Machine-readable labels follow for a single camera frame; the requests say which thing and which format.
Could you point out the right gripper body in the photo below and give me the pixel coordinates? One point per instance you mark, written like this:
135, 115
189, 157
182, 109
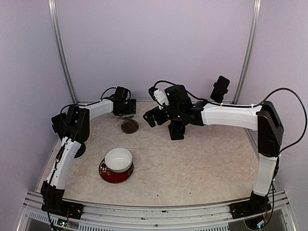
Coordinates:
160, 119

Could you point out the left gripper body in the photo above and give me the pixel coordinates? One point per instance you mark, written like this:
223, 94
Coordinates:
126, 110

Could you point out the round-base plate phone stand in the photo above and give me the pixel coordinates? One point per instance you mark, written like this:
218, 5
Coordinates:
129, 125

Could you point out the black folding phone stand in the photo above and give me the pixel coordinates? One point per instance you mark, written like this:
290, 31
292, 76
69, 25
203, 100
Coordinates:
176, 130

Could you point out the black pole phone stand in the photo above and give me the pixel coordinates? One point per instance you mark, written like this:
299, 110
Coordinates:
73, 127
218, 92

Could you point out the silver-edged black smartphone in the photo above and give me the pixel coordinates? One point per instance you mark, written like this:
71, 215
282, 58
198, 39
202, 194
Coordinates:
58, 125

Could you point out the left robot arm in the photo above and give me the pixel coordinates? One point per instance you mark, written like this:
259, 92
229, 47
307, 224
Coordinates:
83, 113

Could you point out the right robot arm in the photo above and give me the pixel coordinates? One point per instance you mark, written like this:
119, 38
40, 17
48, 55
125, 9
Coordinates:
175, 105

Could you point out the white ceramic bowl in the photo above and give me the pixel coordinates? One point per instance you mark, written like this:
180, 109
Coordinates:
118, 160

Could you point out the red floral plate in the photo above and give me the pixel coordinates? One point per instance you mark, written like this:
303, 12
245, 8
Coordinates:
112, 177

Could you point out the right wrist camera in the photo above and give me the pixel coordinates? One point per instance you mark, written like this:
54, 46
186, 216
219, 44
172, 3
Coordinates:
158, 96

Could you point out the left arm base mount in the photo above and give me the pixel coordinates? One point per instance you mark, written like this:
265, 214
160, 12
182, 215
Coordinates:
53, 203

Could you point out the left aluminium frame post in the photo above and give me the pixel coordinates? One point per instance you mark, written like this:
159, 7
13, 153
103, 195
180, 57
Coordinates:
60, 49

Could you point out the aluminium frame post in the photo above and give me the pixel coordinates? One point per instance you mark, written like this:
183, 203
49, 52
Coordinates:
248, 51
60, 49

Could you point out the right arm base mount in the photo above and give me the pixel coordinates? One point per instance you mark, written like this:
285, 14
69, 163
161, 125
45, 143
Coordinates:
255, 205

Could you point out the right aluminium frame post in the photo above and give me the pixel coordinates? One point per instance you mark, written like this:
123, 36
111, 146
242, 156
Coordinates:
248, 51

